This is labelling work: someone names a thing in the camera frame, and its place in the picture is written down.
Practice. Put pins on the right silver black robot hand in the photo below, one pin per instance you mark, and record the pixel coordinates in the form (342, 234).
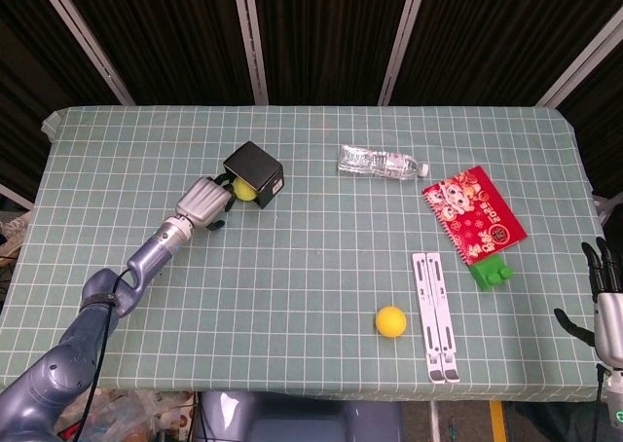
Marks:
(611, 320)

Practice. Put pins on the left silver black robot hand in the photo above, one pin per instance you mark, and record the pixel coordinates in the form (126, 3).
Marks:
(202, 202)

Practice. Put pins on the yellow-green tennis ball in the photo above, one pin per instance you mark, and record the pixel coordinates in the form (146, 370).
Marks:
(245, 190)

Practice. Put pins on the black cardboard box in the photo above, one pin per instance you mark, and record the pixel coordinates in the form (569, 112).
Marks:
(255, 167)

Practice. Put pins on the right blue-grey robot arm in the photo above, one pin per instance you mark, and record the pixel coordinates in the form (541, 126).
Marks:
(615, 403)

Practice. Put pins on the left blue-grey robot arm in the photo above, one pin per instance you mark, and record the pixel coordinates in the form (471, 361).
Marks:
(63, 374)

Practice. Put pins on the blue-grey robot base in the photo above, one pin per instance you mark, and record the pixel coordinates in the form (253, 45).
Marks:
(302, 417)

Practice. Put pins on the orange-yellow smooth ball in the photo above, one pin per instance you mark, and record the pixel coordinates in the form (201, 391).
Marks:
(391, 321)

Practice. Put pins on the green grid tablecloth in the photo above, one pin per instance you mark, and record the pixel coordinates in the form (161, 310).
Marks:
(311, 267)

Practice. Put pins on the green building block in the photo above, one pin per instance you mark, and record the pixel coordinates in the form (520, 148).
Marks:
(489, 274)

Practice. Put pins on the red spiral notebook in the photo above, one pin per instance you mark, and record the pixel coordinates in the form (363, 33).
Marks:
(474, 215)

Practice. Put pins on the white folding laptop stand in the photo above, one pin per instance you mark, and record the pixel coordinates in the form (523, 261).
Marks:
(435, 315)

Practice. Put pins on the clear plastic water bottle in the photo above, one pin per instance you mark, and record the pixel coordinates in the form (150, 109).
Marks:
(375, 162)

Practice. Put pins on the white sneaker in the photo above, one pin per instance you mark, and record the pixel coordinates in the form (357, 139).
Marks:
(13, 225)

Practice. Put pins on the clear plastic bag clutter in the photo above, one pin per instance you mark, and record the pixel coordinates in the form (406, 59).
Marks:
(131, 417)

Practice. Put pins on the silver partition frame post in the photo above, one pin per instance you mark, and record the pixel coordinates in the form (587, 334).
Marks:
(250, 38)
(581, 62)
(83, 35)
(406, 38)

